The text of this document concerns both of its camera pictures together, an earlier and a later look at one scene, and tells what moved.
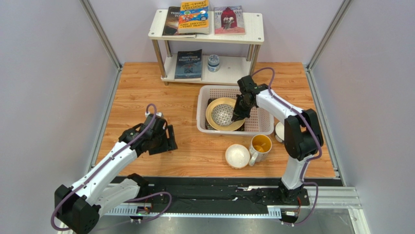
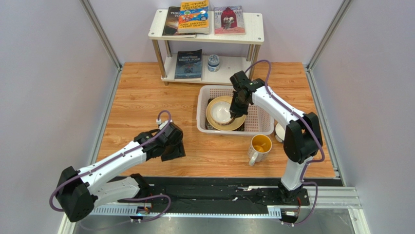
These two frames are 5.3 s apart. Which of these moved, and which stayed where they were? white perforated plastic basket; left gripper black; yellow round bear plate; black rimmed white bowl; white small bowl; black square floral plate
Moved: white small bowl; left gripper black
Stayed: white perforated plastic basket; yellow round bear plate; black rimmed white bowl; black square floral plate
